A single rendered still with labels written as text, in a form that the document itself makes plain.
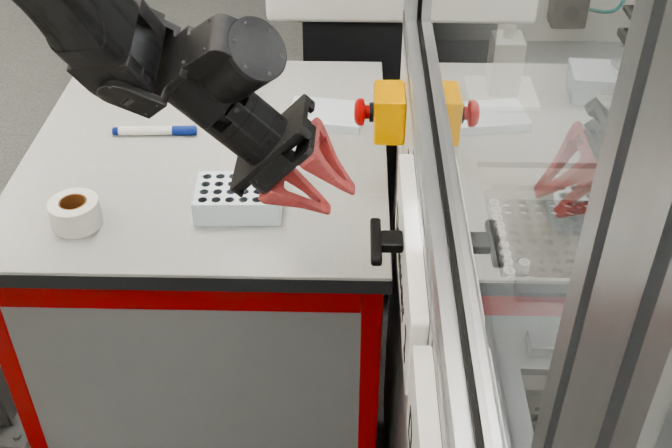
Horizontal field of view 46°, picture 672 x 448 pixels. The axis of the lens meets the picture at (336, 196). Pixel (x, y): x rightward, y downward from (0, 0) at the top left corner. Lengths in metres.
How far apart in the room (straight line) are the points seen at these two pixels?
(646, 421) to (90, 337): 1.04
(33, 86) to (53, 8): 2.64
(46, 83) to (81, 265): 2.20
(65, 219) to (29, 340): 0.20
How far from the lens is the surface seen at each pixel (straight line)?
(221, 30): 0.66
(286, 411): 1.27
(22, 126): 3.02
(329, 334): 1.14
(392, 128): 1.14
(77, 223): 1.15
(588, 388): 0.27
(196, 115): 0.73
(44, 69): 3.39
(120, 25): 0.67
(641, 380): 0.22
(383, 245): 0.87
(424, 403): 0.70
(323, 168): 0.75
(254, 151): 0.74
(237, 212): 1.12
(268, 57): 0.67
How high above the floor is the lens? 1.47
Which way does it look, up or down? 36 degrees down
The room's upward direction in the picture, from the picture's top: straight up
